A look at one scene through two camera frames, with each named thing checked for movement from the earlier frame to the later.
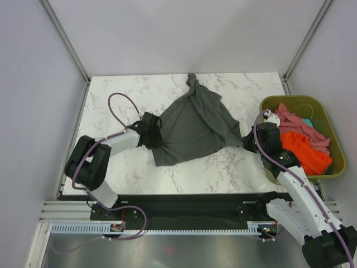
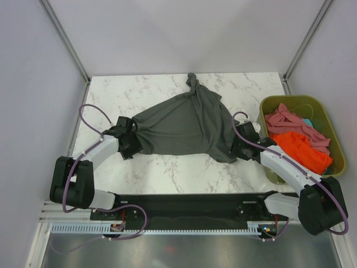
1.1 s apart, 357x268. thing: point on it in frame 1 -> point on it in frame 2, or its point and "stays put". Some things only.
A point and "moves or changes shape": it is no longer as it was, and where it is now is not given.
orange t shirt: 313,161 stays put
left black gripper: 157,142 -> 136,147
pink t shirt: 291,123 stays put
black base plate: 226,209 stays put
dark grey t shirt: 199,123 moves or changes shape
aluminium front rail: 67,211 stays put
